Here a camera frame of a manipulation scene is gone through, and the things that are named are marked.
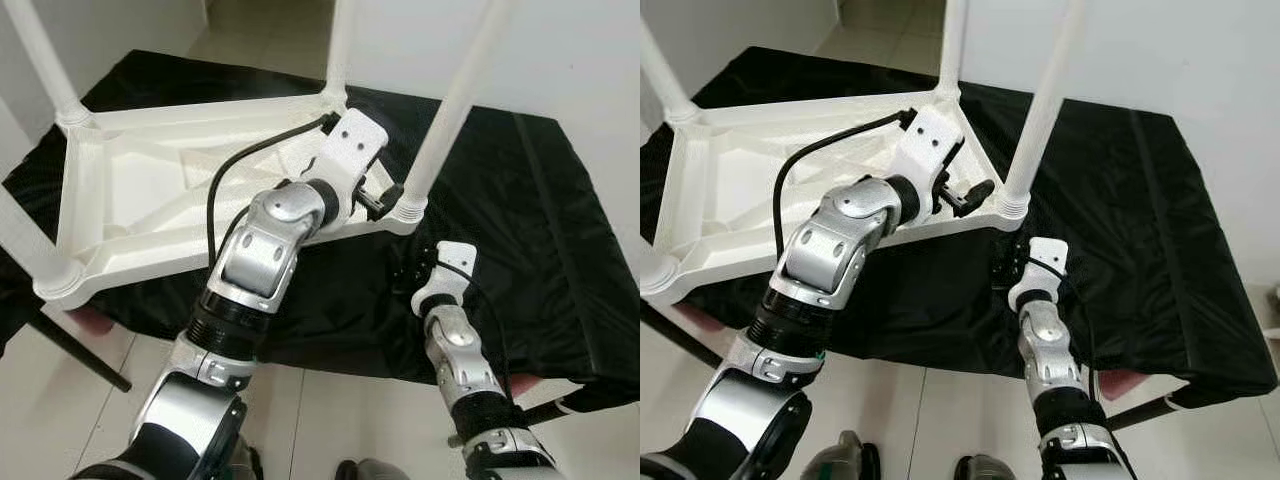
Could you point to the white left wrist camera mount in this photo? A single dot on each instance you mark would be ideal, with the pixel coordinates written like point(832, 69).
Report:
point(930, 145)
point(350, 150)

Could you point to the black table cloth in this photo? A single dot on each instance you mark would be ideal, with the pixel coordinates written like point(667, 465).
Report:
point(1150, 250)
point(540, 250)

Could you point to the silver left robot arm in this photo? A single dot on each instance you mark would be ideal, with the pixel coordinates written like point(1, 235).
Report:
point(835, 255)
point(255, 260)

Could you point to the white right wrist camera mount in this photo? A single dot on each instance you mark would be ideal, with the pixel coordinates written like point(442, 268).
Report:
point(1042, 270)
point(450, 275)

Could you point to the white plastic children table top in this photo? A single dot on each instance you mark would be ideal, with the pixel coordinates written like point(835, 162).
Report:
point(740, 180)
point(150, 190)

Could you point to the grey robot left foot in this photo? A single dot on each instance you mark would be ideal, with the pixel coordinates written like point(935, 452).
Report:
point(845, 458)
point(248, 462)

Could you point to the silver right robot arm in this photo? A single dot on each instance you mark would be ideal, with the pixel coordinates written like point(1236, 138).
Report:
point(460, 360)
point(1050, 355)

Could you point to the grey robot foot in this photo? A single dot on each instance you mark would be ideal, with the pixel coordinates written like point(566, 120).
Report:
point(372, 470)
point(985, 468)
point(248, 462)
point(845, 458)

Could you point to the grey robot right foot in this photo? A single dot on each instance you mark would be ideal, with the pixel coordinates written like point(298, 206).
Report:
point(985, 468)
point(372, 470)

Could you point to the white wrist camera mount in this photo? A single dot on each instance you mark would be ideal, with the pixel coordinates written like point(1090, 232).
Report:
point(1042, 270)
point(450, 275)
point(930, 145)
point(350, 150)

